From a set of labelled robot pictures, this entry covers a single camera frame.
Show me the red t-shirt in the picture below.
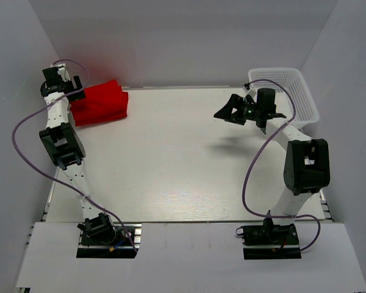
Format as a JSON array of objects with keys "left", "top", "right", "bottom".
[
  {"left": 70, "top": 80, "right": 129, "bottom": 112},
  {"left": 71, "top": 107, "right": 127, "bottom": 126}
]

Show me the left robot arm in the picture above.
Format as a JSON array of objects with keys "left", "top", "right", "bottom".
[{"left": 39, "top": 63, "right": 116, "bottom": 244}]

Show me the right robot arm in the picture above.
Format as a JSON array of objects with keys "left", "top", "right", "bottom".
[{"left": 214, "top": 89, "right": 330, "bottom": 242}]

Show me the folded red t-shirt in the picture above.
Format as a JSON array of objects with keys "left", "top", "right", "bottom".
[{"left": 71, "top": 107, "right": 127, "bottom": 126}]

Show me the white plastic basket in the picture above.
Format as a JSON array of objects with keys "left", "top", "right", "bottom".
[{"left": 248, "top": 67, "right": 320, "bottom": 129}]

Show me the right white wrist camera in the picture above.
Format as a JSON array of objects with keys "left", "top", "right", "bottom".
[{"left": 243, "top": 83, "right": 256, "bottom": 104}]

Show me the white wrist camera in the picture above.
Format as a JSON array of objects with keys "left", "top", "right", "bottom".
[
  {"left": 51, "top": 63, "right": 71, "bottom": 82},
  {"left": 243, "top": 83, "right": 256, "bottom": 104}
]

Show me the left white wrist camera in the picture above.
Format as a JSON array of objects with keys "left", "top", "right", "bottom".
[{"left": 51, "top": 63, "right": 71, "bottom": 82}]

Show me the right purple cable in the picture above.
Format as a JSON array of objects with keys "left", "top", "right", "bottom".
[{"left": 241, "top": 79, "right": 321, "bottom": 253}]

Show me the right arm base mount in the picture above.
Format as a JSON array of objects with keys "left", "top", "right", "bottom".
[{"left": 235, "top": 223, "right": 301, "bottom": 260}]

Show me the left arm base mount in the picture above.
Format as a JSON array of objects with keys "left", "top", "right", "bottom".
[{"left": 76, "top": 225, "right": 141, "bottom": 259}]

